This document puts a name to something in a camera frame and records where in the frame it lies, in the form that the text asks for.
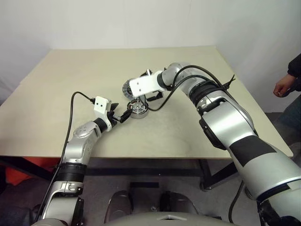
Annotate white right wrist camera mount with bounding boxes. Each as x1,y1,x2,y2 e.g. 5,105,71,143
128,70,163,97

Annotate person's grey trousers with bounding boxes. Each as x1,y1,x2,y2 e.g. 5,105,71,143
274,93,301,151

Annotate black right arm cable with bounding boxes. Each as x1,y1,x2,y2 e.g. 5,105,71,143
145,65,230,112

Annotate black floor cable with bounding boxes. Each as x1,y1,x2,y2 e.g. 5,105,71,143
229,181,246,223

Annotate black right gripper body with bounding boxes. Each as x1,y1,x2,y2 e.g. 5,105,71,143
140,68,164,102

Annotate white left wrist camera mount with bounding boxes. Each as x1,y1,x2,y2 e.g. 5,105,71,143
93,96,114,131

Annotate person's bare hand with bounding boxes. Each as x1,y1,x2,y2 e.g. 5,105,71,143
273,74,295,97

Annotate black cable tie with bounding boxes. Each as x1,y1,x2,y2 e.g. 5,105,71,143
222,74,236,91

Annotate red object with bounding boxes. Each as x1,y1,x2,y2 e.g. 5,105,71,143
4,157,60,187

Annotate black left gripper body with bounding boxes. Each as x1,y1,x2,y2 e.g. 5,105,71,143
107,109,119,128

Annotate silver motor housing copper windings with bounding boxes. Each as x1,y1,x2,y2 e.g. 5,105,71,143
127,100,150,120

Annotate grey round motor lid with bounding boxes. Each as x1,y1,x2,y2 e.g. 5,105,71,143
121,79,142,99

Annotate dark rounded shape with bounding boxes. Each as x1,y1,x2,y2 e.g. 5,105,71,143
104,190,132,223
159,191,199,216

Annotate grey robot torso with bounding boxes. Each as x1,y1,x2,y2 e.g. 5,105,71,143
32,210,224,226

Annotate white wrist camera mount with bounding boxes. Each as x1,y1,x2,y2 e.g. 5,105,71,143
93,96,114,131
128,70,163,97

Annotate silver spoked rotor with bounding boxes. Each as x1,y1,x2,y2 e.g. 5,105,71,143
130,100,147,116

